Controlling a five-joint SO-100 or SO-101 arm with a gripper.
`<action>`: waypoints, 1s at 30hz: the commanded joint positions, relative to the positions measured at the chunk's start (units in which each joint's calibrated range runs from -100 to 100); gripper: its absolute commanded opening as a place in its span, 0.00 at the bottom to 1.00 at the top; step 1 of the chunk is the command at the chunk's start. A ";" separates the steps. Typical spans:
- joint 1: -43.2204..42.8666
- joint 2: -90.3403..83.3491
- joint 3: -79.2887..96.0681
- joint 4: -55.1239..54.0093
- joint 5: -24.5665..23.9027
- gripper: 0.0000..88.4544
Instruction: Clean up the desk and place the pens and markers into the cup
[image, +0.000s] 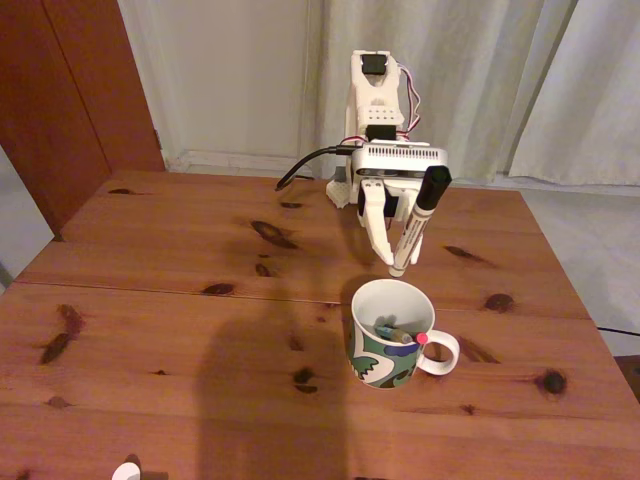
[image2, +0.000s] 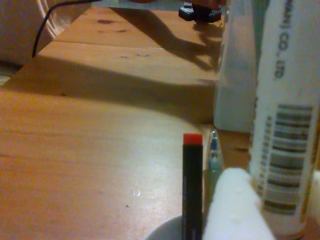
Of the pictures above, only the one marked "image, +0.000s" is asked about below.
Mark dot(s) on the white marker with black cap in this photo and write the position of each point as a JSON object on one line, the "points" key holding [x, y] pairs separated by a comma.
{"points": [[412, 230]]}

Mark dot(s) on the green mechanical pencil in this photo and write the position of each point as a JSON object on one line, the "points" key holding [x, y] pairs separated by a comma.
{"points": [[387, 330]]}

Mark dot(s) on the black pen with red end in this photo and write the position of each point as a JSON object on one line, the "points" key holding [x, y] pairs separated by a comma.
{"points": [[423, 339]]}

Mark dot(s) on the small grey box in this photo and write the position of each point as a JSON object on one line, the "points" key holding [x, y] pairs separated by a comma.
{"points": [[341, 174]]}

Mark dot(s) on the white mug with green pattern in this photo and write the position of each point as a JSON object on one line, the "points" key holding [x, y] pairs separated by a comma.
{"points": [[370, 360]]}

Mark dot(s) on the white curtain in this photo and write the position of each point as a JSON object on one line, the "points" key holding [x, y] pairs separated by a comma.
{"points": [[600, 100], [475, 75]]}

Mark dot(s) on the dark object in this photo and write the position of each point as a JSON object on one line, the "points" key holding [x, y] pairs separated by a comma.
{"points": [[630, 372]]}

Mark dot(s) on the brown wooden cabinet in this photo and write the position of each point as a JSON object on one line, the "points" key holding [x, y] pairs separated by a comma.
{"points": [[60, 100]]}

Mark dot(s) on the small white round object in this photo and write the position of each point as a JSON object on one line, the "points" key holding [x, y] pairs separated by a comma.
{"points": [[125, 472]]}

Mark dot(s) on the silver camera box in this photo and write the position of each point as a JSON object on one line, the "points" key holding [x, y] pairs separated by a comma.
{"points": [[400, 160]]}

